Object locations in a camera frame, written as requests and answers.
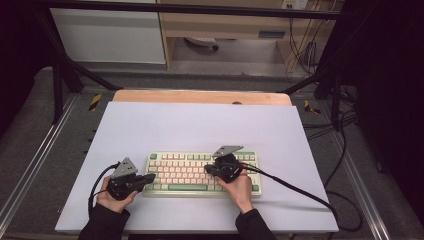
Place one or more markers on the black curtain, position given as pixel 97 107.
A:
pixel 20 50
pixel 393 83

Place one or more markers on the white table cover sheet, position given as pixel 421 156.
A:
pixel 200 130

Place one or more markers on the aluminium rail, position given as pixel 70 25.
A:
pixel 363 193
pixel 33 166

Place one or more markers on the black metal stand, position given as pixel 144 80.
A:
pixel 58 86
pixel 336 100

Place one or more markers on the person's right hand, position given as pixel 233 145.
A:
pixel 238 193

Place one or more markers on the person's left hand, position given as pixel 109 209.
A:
pixel 113 201

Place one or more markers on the cream pink green keyboard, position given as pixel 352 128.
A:
pixel 186 173

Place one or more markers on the white wall socket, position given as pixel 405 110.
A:
pixel 295 4

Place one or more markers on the grey desk label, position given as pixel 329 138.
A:
pixel 271 34

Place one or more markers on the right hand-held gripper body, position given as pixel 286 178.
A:
pixel 228 168

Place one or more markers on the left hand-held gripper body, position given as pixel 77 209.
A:
pixel 121 186

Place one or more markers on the white cabinet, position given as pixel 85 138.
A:
pixel 106 36

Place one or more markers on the light wooden desk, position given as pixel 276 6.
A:
pixel 216 25

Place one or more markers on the black horizontal frame bar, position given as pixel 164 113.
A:
pixel 200 9

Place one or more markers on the white chair base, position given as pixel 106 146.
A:
pixel 201 41

